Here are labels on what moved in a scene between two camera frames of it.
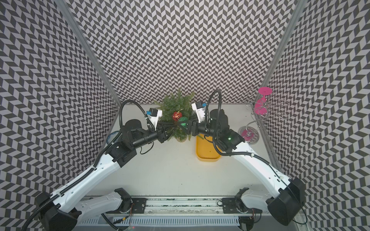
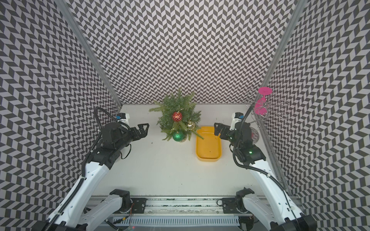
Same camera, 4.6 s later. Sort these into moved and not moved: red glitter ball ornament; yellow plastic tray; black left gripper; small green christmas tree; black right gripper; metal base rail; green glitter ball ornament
Moved: black left gripper; green glitter ball ornament; black right gripper
Not moved: small green christmas tree; metal base rail; yellow plastic tray; red glitter ball ornament
